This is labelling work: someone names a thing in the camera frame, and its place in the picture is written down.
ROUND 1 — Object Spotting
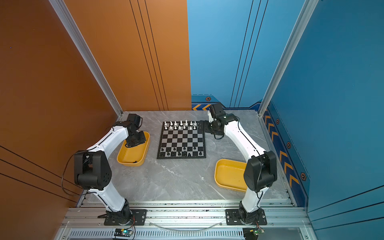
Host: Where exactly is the aluminium corner post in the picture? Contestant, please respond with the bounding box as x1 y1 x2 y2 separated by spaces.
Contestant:
258 0 319 117
49 0 124 119

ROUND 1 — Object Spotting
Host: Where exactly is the left aluminium corner post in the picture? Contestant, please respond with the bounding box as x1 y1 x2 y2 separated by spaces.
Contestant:
49 0 124 119

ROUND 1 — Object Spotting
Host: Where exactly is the yellow tray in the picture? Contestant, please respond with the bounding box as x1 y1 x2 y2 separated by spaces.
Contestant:
215 159 247 193
117 132 151 167

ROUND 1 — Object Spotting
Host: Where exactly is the black white chessboard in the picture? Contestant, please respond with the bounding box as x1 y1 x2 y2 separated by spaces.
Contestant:
157 120 207 160

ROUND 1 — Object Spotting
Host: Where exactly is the left green circuit board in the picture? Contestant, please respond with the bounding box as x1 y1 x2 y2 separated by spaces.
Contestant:
114 228 134 240

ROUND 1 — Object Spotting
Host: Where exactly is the green circuit board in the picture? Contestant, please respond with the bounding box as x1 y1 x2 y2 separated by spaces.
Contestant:
243 228 265 240
114 228 134 240

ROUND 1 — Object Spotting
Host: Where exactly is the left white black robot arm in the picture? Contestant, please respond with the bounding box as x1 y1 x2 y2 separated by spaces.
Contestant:
74 114 146 226

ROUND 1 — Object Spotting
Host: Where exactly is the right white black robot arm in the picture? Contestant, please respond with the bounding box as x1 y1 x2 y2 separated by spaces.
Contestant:
204 103 278 226

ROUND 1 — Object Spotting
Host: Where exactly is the right aluminium corner post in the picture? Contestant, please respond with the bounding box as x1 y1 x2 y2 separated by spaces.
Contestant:
258 0 319 117

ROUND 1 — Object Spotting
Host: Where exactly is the right green circuit board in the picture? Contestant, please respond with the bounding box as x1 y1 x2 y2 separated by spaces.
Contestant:
243 228 265 240

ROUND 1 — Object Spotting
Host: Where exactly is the aluminium front frame rail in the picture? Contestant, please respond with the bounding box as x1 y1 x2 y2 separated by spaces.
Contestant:
56 199 316 240

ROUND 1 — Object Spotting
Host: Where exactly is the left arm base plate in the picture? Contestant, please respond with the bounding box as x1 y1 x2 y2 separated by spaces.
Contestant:
98 209 147 227

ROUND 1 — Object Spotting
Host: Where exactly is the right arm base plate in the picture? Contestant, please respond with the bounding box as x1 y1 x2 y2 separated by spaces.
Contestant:
225 208 268 226

